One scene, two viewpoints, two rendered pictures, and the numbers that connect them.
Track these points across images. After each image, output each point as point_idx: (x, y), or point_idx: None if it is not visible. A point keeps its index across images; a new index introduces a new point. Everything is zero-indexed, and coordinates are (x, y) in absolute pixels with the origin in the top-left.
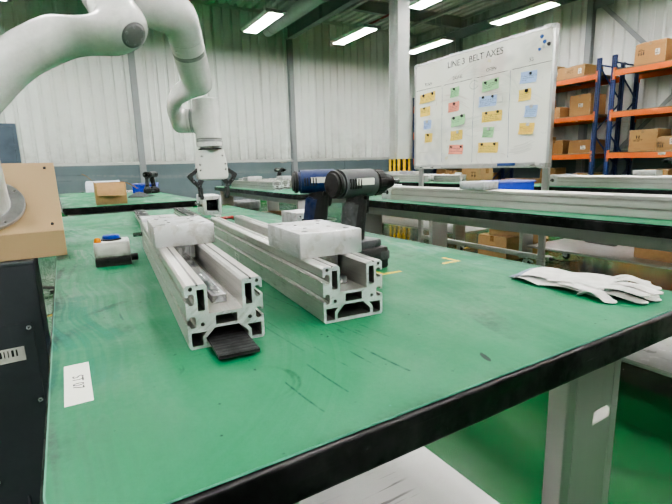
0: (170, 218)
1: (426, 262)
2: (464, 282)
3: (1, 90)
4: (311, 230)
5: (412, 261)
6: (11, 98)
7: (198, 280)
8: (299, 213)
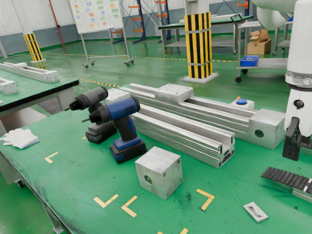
0: (183, 90)
1: (65, 152)
2: (61, 133)
3: (260, 11)
4: (110, 90)
5: (72, 152)
6: (266, 14)
7: (132, 84)
8: (152, 148)
